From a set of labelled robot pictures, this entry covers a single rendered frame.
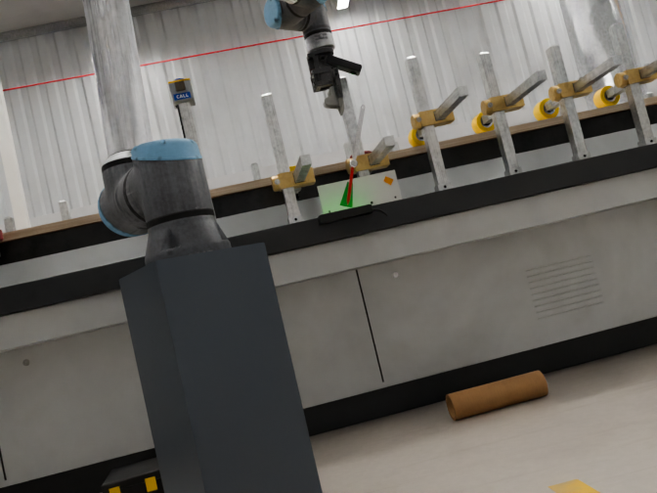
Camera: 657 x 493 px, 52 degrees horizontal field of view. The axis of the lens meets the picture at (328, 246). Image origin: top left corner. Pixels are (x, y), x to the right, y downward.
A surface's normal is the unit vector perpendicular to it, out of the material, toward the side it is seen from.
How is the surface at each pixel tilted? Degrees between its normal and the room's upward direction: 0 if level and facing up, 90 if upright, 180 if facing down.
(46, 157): 90
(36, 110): 90
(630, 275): 90
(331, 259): 90
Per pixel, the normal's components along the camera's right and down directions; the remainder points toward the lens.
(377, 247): 0.12, -0.10
